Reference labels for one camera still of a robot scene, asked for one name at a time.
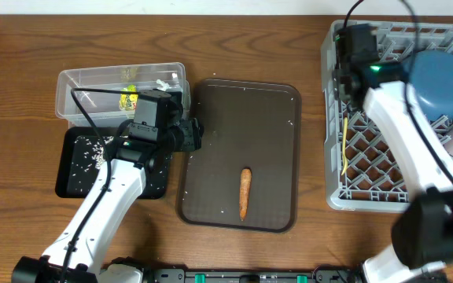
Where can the grey dishwasher rack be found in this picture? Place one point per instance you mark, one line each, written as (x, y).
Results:
(372, 181)

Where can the black tray bin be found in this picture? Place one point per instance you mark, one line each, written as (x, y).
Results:
(77, 174)

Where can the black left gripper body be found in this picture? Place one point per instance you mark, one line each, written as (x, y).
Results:
(192, 135)

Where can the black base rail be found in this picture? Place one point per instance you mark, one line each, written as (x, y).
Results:
(319, 275)

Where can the brown serving tray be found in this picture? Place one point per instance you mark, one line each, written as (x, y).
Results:
(246, 125)

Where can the white tissue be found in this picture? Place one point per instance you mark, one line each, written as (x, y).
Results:
(166, 87)

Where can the clear plastic bin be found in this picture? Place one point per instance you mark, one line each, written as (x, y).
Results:
(103, 108)

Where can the white rice pile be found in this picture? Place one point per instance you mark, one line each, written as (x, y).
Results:
(97, 154)

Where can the yellow snack wrapper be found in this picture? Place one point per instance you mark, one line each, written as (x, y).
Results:
(128, 102)

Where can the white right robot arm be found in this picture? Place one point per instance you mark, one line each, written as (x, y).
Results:
(422, 237)

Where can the yellow plastic spoon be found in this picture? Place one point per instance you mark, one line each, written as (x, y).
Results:
(344, 146)

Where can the dark blue plate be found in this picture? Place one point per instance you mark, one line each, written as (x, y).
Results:
(432, 77)

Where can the orange carrot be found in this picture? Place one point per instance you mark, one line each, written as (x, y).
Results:
(244, 190)

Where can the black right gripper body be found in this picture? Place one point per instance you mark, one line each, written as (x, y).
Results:
(339, 76)

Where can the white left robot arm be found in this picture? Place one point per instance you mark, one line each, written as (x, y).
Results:
(77, 255)

